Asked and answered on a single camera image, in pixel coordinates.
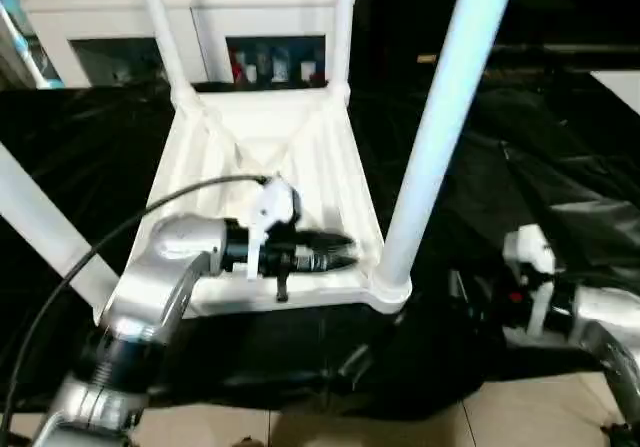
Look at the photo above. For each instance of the small yellow label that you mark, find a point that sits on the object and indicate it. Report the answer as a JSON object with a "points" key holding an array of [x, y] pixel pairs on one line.
{"points": [[426, 58]]}

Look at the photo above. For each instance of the black work surface mat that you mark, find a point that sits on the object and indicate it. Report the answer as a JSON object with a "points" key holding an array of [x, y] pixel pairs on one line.
{"points": [[525, 192]]}

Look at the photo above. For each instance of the white and turquoise rack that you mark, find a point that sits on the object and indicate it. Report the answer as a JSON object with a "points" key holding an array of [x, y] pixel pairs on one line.
{"points": [[25, 42]]}

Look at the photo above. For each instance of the white plastic table top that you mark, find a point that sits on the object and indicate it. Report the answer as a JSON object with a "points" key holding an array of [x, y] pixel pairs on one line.
{"points": [[325, 167]]}

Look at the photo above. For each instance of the black metal bar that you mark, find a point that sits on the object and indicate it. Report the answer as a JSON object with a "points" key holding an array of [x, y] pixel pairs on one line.
{"points": [[565, 48]]}

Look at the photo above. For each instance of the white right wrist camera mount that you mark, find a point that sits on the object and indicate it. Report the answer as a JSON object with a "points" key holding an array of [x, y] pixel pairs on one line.
{"points": [[532, 247]]}

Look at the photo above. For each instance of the white flat board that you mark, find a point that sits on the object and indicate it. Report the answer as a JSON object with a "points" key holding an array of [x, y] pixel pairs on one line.
{"points": [[617, 87]]}

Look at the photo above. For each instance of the white glass-door cabinet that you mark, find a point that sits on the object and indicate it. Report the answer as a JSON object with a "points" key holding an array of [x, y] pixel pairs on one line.
{"points": [[100, 22]]}

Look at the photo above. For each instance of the white plastic table leg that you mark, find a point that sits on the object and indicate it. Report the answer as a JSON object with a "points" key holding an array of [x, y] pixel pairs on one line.
{"points": [[167, 42], [45, 217], [440, 117], [342, 32]]}

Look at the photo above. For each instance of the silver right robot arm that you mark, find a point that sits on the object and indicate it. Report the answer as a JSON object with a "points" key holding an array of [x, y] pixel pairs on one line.
{"points": [[600, 307]]}

